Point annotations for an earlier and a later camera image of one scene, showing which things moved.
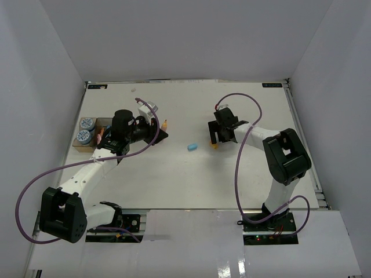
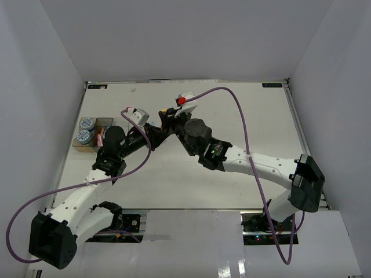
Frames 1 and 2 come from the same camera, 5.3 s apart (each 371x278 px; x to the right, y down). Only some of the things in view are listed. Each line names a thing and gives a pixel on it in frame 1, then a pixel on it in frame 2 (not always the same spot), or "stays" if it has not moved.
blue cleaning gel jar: [83, 136] stays
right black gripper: [215, 128] → [167, 119]
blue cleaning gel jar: [87, 123] stays
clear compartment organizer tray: [101, 124] stays
